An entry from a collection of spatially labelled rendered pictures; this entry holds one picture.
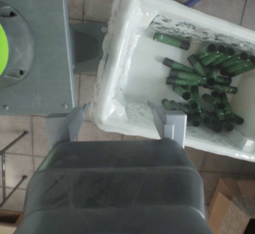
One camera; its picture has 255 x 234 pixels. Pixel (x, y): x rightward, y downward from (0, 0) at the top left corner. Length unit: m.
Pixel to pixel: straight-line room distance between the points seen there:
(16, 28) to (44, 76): 0.09
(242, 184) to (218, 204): 0.23
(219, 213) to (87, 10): 1.67
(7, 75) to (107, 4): 1.01
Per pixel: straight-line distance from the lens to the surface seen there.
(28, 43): 0.35
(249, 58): 0.81
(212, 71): 0.82
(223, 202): 1.63
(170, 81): 0.81
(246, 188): 1.64
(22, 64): 0.35
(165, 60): 0.80
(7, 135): 1.64
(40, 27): 0.37
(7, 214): 2.09
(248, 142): 0.81
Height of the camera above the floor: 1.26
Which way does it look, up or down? 73 degrees down
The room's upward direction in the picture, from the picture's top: 175 degrees clockwise
